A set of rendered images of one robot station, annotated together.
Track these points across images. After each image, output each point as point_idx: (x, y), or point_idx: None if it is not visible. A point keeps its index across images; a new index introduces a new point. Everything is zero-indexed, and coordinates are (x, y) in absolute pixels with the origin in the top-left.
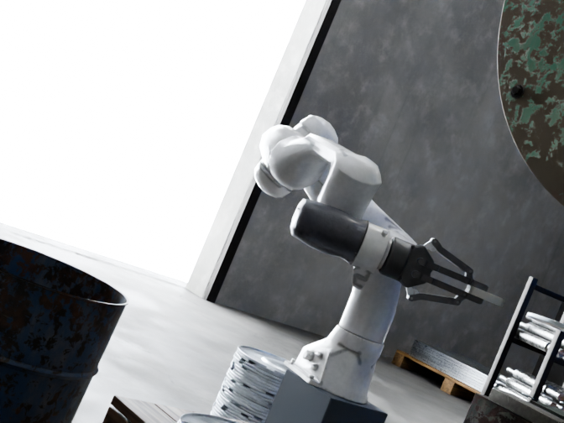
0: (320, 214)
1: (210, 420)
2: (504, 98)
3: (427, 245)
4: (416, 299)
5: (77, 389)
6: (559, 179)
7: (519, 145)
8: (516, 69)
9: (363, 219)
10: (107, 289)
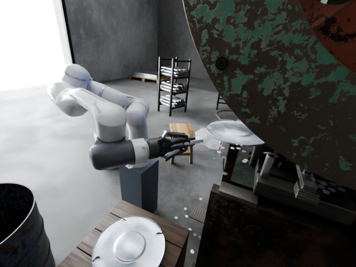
0: (104, 158)
1: (104, 236)
2: (210, 71)
3: (164, 135)
4: (168, 159)
5: (37, 247)
6: (283, 140)
7: (237, 112)
8: (214, 39)
9: (119, 103)
10: (23, 187)
